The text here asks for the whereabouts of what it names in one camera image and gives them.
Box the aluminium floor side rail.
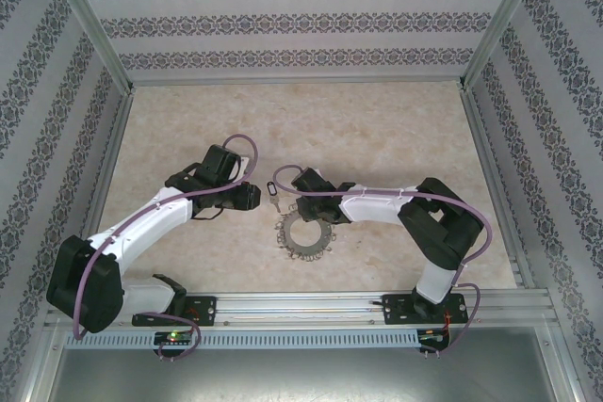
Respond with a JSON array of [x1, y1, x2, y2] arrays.
[[65, 88, 138, 293], [459, 88, 538, 290]]

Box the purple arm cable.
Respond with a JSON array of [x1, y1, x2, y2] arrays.
[[271, 164, 496, 359], [73, 133, 260, 363]]

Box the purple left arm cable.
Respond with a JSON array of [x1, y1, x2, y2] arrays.
[[73, 133, 260, 363]]

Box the circuit board with green light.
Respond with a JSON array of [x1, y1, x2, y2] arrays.
[[154, 330, 195, 347]]

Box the aluminium rear floor rail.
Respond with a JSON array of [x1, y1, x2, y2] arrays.
[[129, 75, 467, 88]]

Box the aluminium frame post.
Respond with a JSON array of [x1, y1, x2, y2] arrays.
[[457, 0, 553, 92], [36, 0, 136, 92]]

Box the grey metal sheet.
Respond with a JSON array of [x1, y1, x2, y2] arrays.
[[41, 347, 579, 402]]

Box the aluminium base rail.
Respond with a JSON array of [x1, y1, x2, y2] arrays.
[[45, 292, 555, 328]]

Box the circuit board with orange light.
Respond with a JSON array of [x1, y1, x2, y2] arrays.
[[418, 326, 451, 351]]

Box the key with black tag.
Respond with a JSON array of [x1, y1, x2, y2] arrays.
[[265, 179, 283, 215]]

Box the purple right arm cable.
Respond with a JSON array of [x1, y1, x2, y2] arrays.
[[271, 164, 496, 359]]

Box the slotted grey cable duct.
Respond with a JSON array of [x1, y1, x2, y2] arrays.
[[65, 329, 420, 350]]

